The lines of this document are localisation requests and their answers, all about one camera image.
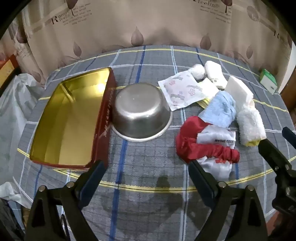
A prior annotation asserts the white pad with yellow edge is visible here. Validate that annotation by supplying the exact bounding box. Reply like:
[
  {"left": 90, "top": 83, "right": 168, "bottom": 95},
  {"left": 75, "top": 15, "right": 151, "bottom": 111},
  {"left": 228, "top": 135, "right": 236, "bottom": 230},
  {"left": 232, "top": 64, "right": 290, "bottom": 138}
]
[{"left": 196, "top": 77, "right": 220, "bottom": 109}]

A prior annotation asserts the white cloth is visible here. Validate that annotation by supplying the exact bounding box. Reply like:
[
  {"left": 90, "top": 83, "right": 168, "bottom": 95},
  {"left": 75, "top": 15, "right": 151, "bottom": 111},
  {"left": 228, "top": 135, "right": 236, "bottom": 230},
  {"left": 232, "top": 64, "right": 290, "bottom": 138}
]
[{"left": 205, "top": 61, "right": 228, "bottom": 90}]

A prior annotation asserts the white floral printed packet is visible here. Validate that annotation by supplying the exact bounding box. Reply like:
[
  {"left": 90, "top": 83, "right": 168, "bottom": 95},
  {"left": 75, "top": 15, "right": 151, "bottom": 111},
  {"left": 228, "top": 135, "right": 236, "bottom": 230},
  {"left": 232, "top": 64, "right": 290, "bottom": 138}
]
[{"left": 158, "top": 70, "right": 204, "bottom": 111}]

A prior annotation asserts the white sponge block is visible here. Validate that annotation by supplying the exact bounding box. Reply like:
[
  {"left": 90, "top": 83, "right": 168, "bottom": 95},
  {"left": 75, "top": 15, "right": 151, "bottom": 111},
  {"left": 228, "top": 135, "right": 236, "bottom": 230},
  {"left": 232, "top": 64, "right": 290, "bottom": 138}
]
[{"left": 225, "top": 76, "right": 253, "bottom": 106}]

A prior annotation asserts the grey plaid bedsheet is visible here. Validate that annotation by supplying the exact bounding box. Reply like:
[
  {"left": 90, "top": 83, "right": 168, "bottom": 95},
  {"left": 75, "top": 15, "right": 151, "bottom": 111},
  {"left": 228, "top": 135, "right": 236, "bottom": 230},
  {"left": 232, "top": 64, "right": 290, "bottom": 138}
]
[{"left": 14, "top": 45, "right": 296, "bottom": 241}]

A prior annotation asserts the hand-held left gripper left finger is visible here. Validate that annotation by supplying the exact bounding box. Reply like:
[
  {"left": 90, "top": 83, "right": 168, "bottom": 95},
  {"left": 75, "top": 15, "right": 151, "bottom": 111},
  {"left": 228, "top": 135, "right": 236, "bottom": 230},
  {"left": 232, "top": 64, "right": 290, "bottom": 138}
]
[{"left": 24, "top": 159, "right": 107, "bottom": 241}]

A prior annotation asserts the red and gold tin box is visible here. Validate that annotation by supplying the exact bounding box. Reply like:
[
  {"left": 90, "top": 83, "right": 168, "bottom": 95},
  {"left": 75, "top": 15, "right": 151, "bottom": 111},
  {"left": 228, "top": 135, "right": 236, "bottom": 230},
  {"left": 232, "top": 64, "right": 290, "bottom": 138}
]
[{"left": 30, "top": 67, "right": 117, "bottom": 169}]

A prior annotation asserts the red and white cloth bag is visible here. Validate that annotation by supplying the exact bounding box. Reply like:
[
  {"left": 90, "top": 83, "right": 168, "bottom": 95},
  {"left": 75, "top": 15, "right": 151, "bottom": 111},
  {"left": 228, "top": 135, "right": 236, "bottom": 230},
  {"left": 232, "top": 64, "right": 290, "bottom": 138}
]
[{"left": 175, "top": 116, "right": 240, "bottom": 181}]

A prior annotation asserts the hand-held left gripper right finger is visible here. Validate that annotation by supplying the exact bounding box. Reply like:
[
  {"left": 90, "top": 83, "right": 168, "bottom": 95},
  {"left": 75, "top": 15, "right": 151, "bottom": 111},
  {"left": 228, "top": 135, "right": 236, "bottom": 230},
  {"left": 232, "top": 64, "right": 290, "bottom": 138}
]
[{"left": 188, "top": 159, "right": 269, "bottom": 241}]

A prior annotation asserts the green and white tissue pack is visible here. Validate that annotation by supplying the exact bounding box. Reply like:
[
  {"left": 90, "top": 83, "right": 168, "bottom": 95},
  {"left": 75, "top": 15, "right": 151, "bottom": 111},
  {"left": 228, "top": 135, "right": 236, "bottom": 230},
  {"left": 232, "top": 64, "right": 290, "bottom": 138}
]
[{"left": 259, "top": 69, "right": 278, "bottom": 95}]

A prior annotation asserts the white fluffy towel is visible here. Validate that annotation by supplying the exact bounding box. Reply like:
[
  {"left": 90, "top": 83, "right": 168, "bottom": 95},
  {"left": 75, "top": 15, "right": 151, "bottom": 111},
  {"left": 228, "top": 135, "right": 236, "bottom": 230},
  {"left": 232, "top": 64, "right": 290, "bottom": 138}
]
[{"left": 236, "top": 108, "right": 267, "bottom": 147}]

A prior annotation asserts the beige leaf printed curtain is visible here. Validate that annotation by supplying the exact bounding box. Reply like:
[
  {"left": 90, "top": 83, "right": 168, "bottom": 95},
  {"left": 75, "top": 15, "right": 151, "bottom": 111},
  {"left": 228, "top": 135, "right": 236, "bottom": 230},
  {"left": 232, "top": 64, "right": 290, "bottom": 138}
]
[{"left": 5, "top": 0, "right": 296, "bottom": 88}]

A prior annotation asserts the orange box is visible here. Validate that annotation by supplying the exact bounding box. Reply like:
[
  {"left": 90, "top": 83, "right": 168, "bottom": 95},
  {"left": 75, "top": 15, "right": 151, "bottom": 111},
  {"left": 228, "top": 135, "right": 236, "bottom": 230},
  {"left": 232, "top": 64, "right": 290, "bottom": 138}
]
[{"left": 0, "top": 56, "right": 20, "bottom": 91}]

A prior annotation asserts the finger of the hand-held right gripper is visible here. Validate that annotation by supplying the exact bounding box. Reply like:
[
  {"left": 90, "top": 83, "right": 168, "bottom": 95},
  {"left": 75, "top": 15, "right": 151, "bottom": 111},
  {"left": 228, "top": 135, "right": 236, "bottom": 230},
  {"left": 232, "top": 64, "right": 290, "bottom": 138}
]
[
  {"left": 258, "top": 138, "right": 296, "bottom": 217},
  {"left": 282, "top": 126, "right": 296, "bottom": 150}
]

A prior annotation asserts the stainless steel bowl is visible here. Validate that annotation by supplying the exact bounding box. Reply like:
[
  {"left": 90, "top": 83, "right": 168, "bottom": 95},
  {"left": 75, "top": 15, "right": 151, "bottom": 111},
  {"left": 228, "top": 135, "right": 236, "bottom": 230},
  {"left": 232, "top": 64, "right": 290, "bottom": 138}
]
[{"left": 110, "top": 83, "right": 173, "bottom": 142}]

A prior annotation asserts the light blue towel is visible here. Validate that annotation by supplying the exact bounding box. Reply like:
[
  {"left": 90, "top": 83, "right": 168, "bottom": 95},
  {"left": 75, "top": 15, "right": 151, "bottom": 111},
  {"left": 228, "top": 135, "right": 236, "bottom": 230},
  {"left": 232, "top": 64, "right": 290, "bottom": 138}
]
[{"left": 199, "top": 91, "right": 237, "bottom": 128}]

